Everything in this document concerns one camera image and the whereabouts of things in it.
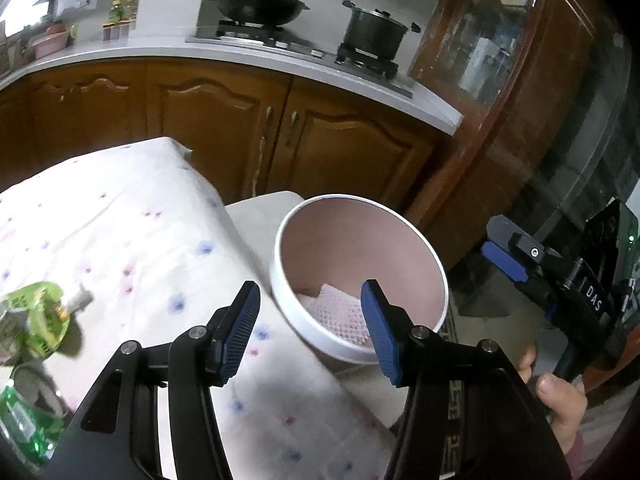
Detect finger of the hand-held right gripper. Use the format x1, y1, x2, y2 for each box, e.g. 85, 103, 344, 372
481, 241, 556, 321
486, 214, 568, 281

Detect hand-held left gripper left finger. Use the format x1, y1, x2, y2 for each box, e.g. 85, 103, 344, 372
45, 280, 261, 480

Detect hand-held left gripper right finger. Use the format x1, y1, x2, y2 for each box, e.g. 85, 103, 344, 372
360, 280, 573, 480

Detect white round waste bin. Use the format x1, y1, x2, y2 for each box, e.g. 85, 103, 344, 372
270, 194, 449, 365

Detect person's right forearm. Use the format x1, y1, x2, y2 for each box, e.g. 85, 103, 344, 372
562, 432, 596, 480

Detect person's right hand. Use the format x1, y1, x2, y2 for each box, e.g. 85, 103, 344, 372
517, 342, 588, 456

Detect white foam fruit net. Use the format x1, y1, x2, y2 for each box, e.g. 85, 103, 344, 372
302, 282, 376, 346

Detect patterned floor mat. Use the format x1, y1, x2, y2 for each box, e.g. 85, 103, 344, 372
440, 305, 473, 480

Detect beige cloth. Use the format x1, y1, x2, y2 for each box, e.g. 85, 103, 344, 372
225, 191, 307, 281

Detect dark glass door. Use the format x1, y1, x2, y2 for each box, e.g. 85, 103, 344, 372
525, 10, 640, 261

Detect white floral tablecloth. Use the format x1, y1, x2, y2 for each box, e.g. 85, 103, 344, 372
0, 137, 401, 480

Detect wooden glass display cabinet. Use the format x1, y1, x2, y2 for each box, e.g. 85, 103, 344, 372
407, 0, 601, 271

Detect white box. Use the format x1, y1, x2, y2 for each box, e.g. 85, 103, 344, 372
459, 35, 502, 107

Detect green spout pouch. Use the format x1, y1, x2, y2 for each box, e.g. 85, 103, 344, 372
0, 282, 94, 367

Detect wooden kitchen cabinet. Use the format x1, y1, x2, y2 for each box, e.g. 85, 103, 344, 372
0, 57, 456, 211

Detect green plastic bottle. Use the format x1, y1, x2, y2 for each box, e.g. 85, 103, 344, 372
0, 365, 69, 478

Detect black cooking pot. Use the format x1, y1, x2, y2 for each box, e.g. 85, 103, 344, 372
341, 0, 422, 61

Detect gas stove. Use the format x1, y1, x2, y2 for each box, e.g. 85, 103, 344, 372
186, 20, 416, 99

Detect white kitchen countertop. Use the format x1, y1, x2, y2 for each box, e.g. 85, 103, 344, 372
0, 35, 465, 136

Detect black wok with lid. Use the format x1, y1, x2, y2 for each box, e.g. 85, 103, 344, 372
163, 0, 311, 27

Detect pink basin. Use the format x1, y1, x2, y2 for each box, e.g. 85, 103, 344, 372
27, 22, 71, 59

